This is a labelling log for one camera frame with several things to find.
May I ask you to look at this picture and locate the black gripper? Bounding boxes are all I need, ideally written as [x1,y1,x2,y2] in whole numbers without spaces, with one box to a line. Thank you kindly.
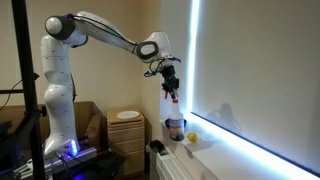
[161,65,181,100]

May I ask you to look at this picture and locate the black tripod stand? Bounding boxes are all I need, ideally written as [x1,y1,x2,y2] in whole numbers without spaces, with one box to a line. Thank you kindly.
[0,0,47,180]

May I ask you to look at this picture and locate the black crumpled object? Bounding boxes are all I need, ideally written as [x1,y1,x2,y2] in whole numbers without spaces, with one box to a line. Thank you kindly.
[148,140,170,157]

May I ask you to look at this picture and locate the white spray bottle red trigger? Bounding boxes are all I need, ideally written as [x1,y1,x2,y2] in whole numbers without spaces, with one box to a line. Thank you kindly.
[167,98,186,143]

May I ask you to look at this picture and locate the yellow lemon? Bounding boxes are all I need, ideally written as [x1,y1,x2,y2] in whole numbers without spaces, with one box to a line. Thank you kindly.
[186,132,199,143]

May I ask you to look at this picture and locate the white round plate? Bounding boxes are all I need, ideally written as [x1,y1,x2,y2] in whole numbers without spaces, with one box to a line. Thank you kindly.
[115,110,140,120]

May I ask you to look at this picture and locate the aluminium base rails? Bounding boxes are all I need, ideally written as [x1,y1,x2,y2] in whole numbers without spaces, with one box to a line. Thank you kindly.
[13,146,100,178]

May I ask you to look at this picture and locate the white ribbed radiator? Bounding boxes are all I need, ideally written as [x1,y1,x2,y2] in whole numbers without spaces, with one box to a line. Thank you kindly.
[148,143,195,180]

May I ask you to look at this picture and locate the white window blind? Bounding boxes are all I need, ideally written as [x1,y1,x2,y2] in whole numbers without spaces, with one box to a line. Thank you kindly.
[190,0,320,176]

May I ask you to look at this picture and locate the brown leather sofa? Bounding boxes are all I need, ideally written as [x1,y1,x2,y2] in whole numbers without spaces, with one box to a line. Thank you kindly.
[0,101,103,149]

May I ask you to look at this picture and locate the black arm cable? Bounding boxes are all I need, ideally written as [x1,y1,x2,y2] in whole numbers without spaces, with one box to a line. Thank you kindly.
[66,13,138,48]

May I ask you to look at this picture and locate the light wooden drawer cabinet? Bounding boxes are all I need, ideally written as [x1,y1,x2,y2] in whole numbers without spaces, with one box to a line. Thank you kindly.
[107,107,146,178]

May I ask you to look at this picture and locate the dark blue bowl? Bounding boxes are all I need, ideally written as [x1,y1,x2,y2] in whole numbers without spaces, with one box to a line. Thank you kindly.
[164,117,188,130]

